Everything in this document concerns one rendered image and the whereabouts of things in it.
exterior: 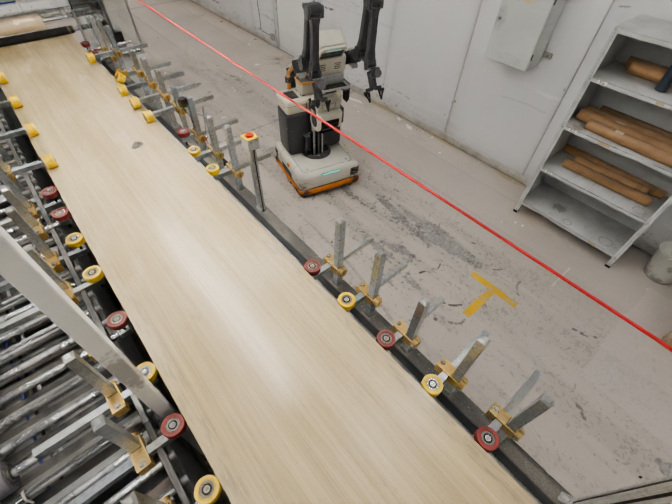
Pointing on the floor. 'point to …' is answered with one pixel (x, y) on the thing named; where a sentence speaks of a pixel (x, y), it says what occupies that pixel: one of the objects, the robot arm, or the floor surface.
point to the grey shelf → (582, 227)
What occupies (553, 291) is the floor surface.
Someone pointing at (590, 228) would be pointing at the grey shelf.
